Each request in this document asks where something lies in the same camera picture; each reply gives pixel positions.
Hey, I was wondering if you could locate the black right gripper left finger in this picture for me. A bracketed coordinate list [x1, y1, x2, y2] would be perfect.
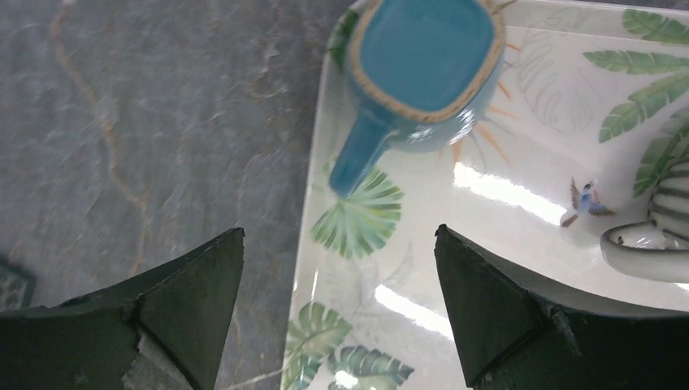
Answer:
[1, 228, 245, 389]

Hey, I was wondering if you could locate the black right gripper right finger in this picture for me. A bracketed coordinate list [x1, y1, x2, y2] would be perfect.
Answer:
[434, 225, 688, 389]

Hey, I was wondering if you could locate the white striped mug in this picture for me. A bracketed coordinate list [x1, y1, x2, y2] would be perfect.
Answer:
[600, 158, 688, 284]

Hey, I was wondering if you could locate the light blue mug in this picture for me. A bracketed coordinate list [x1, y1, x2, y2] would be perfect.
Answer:
[329, 1, 506, 197]

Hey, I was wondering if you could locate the floral white tray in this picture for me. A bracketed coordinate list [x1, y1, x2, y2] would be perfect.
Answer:
[280, 1, 688, 389]

